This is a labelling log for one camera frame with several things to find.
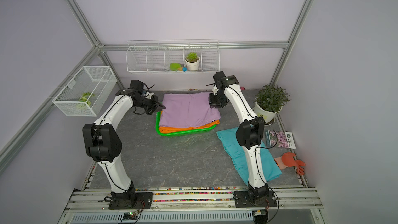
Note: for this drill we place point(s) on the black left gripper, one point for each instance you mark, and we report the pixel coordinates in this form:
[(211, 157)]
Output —
[(156, 106)]

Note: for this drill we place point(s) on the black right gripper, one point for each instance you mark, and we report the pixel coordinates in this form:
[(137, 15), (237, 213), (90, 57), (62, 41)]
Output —
[(214, 103)]

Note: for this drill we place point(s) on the purple pants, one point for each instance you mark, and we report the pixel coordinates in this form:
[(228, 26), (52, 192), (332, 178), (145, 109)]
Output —
[(188, 111)]

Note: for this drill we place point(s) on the orange pants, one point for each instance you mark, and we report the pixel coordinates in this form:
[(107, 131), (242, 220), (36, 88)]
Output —
[(167, 130)]

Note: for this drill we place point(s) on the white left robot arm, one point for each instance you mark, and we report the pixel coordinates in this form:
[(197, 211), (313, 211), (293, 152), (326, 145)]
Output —
[(103, 144)]

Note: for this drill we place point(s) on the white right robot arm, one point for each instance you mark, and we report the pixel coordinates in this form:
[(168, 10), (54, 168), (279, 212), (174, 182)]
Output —
[(249, 134)]

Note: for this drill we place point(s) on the green plastic basket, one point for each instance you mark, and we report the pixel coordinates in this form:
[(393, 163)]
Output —
[(180, 133)]

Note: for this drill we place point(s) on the teal folded pants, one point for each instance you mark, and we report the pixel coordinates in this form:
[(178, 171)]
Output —
[(236, 152)]

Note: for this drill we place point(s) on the green item in side basket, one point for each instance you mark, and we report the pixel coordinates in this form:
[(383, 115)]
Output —
[(85, 100)]

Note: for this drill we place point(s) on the green toy on shelf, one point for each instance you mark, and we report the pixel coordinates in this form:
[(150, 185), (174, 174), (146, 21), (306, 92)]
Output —
[(177, 67)]

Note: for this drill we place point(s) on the small potted succulent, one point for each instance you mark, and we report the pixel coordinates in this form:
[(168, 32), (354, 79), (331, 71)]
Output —
[(192, 61)]

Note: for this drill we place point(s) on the white plant pot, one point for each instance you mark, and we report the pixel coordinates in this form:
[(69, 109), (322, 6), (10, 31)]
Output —
[(266, 115)]

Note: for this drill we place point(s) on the green leafy plant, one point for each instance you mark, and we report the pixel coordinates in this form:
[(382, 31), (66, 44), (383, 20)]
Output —
[(272, 99)]

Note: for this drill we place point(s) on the white pot saucer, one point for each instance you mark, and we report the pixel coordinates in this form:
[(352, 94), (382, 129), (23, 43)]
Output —
[(270, 122)]

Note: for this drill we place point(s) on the flower cover booklet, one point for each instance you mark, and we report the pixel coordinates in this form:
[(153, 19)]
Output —
[(281, 139)]

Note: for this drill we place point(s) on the red hand-shaped toy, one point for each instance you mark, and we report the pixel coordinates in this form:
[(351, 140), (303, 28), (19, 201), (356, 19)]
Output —
[(289, 160)]

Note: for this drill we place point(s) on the white wire wall shelf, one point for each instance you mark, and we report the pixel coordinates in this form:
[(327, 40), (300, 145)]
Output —
[(155, 56)]

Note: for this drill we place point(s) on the white wire side basket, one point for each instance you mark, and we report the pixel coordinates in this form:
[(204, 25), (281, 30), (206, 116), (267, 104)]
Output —
[(99, 80)]

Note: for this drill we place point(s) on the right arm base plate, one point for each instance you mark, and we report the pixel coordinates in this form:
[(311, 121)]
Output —
[(246, 199)]

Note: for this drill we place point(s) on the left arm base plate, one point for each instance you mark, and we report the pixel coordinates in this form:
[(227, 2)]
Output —
[(130, 200)]

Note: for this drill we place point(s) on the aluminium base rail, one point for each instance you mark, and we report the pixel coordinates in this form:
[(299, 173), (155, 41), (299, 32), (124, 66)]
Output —
[(193, 205)]

